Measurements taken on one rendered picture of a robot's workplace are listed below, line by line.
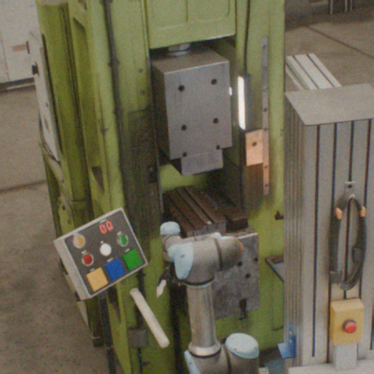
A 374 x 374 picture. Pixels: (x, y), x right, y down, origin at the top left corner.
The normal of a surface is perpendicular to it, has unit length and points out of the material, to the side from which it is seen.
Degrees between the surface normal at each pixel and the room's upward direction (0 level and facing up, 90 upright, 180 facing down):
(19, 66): 90
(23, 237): 0
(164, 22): 90
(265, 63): 90
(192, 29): 90
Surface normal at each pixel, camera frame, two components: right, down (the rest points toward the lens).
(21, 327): -0.07, -0.87
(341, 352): 0.10, 0.48
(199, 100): 0.33, 0.44
